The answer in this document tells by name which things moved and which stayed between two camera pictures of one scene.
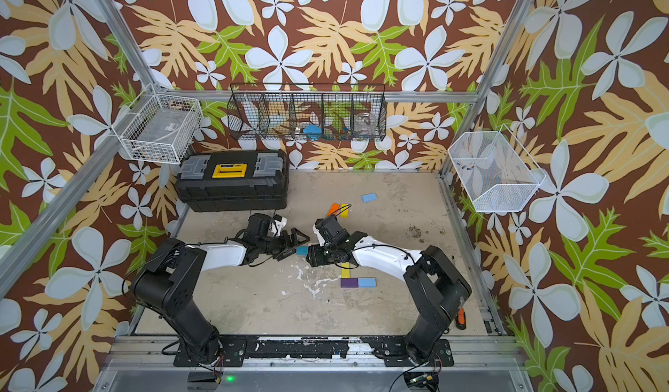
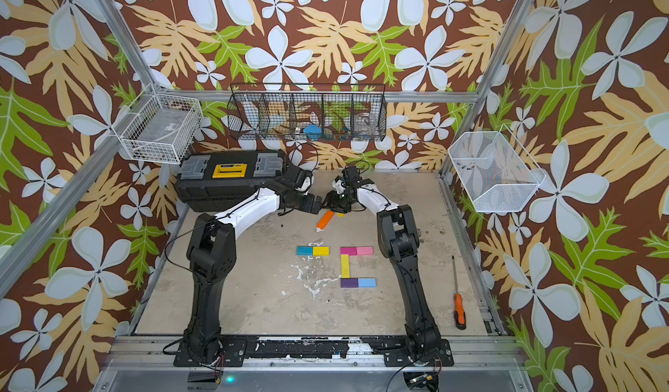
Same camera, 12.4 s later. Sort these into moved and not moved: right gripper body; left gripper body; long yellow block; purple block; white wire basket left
Moved: left gripper body; right gripper body
Not moved: white wire basket left; long yellow block; purple block
